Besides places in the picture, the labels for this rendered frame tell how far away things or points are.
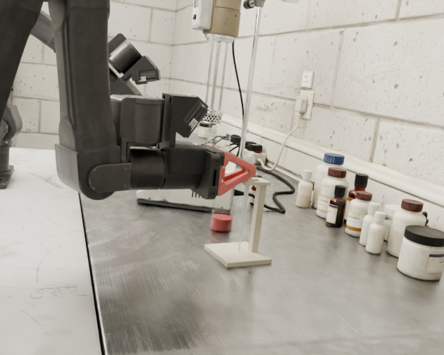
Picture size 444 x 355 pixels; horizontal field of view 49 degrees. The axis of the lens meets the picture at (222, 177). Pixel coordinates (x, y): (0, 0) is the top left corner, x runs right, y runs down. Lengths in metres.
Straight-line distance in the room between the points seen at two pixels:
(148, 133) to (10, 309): 0.26
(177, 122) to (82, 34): 0.17
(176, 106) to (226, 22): 0.78
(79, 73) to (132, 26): 2.86
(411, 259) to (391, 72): 0.54
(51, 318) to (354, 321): 0.36
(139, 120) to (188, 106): 0.07
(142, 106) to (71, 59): 0.11
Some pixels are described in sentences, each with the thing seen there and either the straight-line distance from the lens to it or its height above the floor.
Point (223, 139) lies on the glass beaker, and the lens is 1.03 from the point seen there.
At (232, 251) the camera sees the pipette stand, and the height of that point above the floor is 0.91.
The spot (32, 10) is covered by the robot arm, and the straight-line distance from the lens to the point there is 0.57.
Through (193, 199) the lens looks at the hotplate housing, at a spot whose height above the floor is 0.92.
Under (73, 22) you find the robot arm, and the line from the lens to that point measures 0.59.
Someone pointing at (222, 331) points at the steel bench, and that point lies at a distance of 0.57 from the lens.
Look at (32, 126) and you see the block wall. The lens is 3.44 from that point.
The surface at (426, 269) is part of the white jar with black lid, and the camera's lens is 0.84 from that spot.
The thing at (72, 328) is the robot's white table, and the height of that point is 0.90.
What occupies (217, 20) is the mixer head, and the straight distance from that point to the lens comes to 1.41.
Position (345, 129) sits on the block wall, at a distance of 1.36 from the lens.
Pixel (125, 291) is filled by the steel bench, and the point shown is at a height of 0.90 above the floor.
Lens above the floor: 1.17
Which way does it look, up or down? 11 degrees down
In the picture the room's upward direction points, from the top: 7 degrees clockwise
